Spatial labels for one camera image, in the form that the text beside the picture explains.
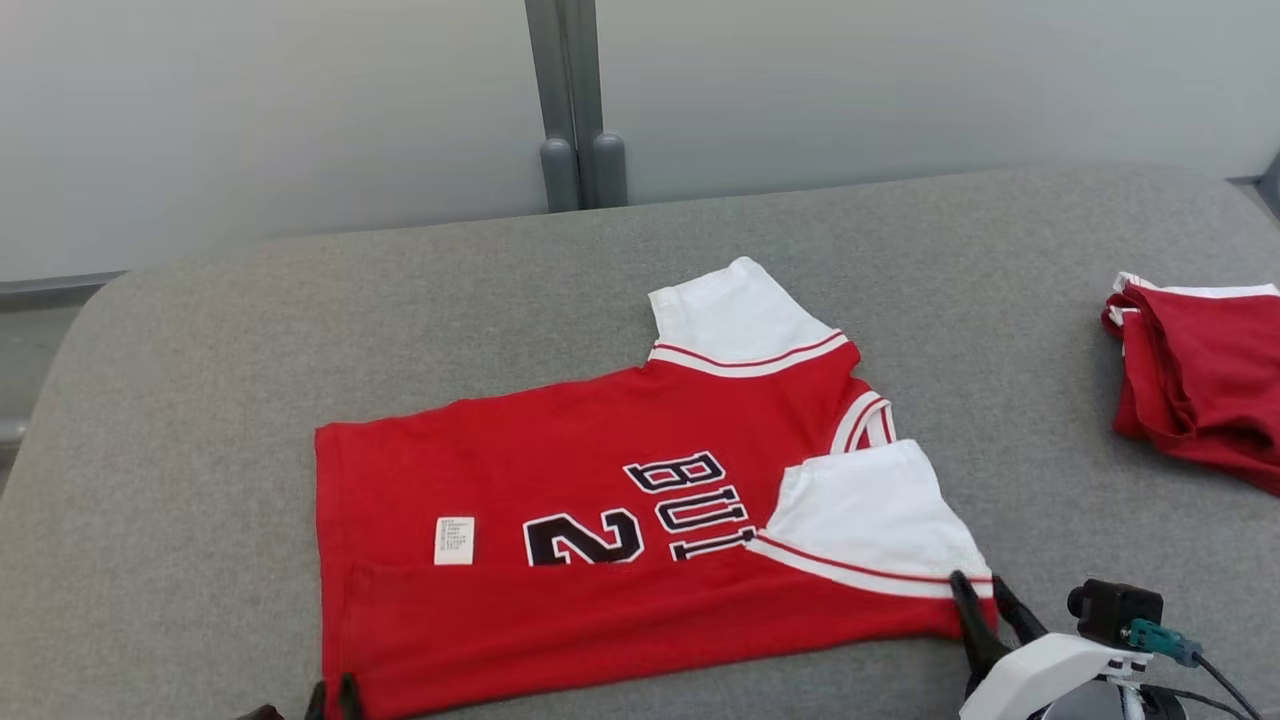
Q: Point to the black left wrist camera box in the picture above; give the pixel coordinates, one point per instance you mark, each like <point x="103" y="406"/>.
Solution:
<point x="260" y="713"/>

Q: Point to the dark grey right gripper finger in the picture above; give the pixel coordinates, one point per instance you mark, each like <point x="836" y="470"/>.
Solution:
<point x="1020" y="615"/>
<point x="975" y="625"/>

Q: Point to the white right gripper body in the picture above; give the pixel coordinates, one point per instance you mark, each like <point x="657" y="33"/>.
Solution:
<point x="1040" y="670"/>

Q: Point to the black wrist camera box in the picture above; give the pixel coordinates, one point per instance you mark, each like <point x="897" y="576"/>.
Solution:
<point x="1115" y="610"/>
<point x="260" y="713"/>

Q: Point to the red and white jersey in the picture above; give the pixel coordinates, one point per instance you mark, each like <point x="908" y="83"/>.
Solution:
<point x="500" y="450"/>

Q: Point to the red shorts with white waistband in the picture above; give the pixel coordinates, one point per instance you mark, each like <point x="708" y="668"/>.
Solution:
<point x="1210" y="380"/>

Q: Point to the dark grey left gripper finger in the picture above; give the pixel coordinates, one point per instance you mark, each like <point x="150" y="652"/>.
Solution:
<point x="349" y="700"/>
<point x="315" y="705"/>

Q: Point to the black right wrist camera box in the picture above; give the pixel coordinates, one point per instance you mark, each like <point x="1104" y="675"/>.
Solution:
<point x="1115" y="610"/>

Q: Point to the grey partition post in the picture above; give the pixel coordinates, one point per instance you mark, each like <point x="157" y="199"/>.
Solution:
<point x="575" y="100"/>

